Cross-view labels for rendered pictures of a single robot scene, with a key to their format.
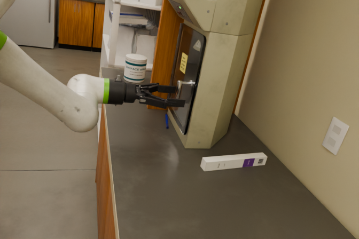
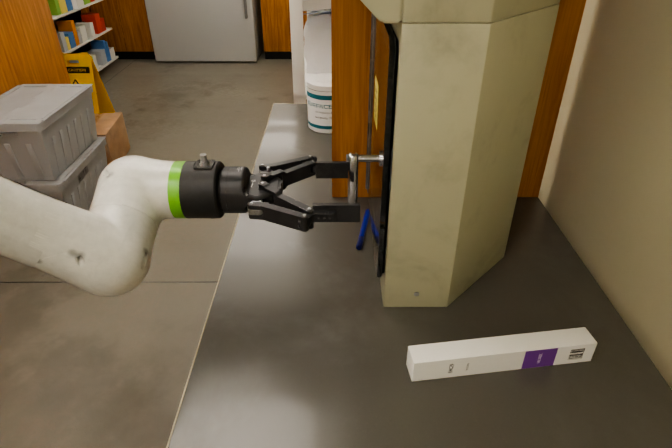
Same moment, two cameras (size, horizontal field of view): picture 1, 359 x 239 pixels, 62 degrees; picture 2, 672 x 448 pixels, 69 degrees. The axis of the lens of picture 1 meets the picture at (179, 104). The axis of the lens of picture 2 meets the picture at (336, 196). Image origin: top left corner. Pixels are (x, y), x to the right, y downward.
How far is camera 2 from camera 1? 0.47 m
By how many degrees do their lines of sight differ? 20
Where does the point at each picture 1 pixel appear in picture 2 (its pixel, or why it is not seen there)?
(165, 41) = (350, 48)
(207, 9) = not seen: outside the picture
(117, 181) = (188, 408)
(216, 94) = (446, 185)
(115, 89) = (193, 189)
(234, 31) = (476, 11)
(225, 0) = not seen: outside the picture
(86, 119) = (103, 273)
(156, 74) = (340, 125)
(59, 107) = (29, 255)
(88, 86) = (129, 188)
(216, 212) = not seen: outside the picture
